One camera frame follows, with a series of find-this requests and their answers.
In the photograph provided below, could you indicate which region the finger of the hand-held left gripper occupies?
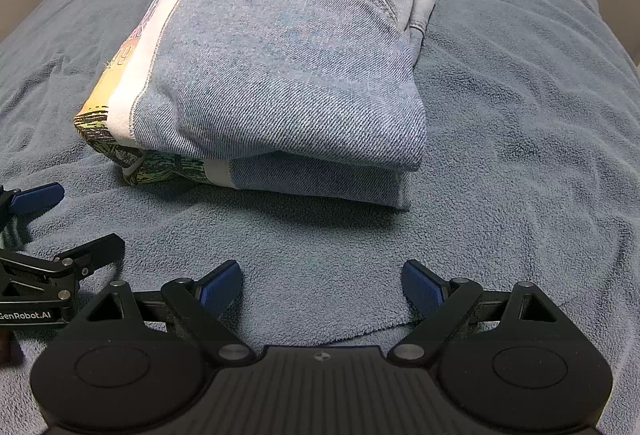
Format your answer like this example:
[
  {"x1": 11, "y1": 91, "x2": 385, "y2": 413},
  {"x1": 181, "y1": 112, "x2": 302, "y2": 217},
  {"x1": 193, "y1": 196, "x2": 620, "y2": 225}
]
[
  {"x1": 0, "y1": 183, "x2": 66, "y2": 216},
  {"x1": 0, "y1": 233, "x2": 126, "y2": 301}
]

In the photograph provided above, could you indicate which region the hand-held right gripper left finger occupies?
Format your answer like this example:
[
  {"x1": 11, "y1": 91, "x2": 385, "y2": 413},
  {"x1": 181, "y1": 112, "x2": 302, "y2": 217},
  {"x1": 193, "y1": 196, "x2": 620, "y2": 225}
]
[{"x1": 75, "y1": 259, "x2": 257, "y2": 366}]

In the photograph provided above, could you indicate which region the light blue denim jacket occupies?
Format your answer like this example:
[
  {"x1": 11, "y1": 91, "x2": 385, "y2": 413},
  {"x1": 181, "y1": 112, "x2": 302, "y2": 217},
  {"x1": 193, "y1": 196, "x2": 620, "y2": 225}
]
[{"x1": 74, "y1": 0, "x2": 437, "y2": 210}]

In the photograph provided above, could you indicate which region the blue fleece blanket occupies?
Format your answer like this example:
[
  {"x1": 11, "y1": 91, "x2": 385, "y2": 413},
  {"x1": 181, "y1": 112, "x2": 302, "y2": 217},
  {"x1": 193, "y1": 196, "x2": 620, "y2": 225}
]
[{"x1": 0, "y1": 0, "x2": 640, "y2": 366}]

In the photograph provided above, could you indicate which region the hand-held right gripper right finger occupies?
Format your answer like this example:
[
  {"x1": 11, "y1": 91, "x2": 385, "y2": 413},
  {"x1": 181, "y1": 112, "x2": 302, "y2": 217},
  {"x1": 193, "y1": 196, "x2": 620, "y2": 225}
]
[{"x1": 387, "y1": 259, "x2": 567, "y2": 366}]

